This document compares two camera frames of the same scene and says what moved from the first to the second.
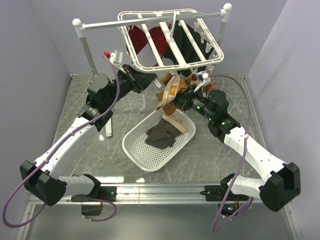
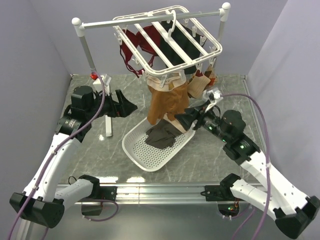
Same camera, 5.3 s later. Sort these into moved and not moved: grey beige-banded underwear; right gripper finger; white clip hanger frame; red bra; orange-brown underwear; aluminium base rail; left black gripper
Moved: right gripper finger; left black gripper; orange-brown underwear; white clip hanger frame; red bra
Not moved: aluminium base rail; grey beige-banded underwear
